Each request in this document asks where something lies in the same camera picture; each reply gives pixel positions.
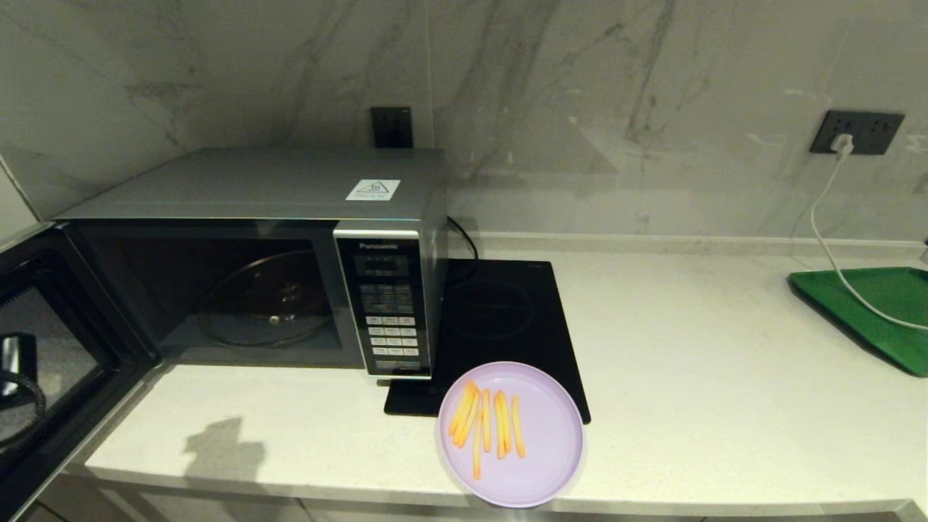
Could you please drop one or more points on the long orange french fry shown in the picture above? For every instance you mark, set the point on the long orange french fry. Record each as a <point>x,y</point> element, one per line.
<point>477,453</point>

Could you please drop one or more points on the lilac round plate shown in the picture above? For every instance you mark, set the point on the lilac round plate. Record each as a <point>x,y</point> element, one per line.
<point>551,435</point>

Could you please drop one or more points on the black glass microwave door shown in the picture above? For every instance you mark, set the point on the black glass microwave door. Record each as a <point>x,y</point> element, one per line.
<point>123,341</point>

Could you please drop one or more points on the silver Panasonic microwave oven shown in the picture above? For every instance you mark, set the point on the silver Panasonic microwave oven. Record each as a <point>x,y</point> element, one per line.
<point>254,181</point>

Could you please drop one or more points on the black induction cooktop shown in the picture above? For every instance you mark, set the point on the black induction cooktop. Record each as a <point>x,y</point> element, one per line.
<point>507,319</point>

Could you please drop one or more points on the white warning sticker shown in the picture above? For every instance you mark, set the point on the white warning sticker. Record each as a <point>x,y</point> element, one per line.
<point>373,190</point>

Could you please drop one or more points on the cabinet front panel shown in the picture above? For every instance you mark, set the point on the cabinet front panel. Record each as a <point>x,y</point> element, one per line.
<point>362,513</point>
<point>217,507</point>

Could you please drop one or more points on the white power plug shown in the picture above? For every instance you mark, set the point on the white power plug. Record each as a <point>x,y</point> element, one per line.
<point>841,146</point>

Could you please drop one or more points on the green plastic tray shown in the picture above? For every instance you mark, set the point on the green plastic tray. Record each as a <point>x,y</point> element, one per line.
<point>892,290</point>

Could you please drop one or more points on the small black wall socket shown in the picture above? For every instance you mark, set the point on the small black wall socket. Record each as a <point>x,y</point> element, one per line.
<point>392,128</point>

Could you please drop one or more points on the wide black wall socket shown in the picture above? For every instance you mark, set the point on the wide black wall socket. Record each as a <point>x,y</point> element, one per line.
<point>877,132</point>

